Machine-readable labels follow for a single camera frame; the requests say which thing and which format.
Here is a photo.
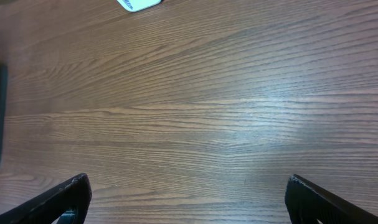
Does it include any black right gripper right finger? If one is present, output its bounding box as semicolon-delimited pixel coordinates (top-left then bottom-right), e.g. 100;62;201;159
285;174;378;224

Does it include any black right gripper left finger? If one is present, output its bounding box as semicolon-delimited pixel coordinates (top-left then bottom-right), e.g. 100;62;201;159
0;173;92;224

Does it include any white barcode scanner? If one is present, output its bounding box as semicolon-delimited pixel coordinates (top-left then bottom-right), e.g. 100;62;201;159
117;0;162;12

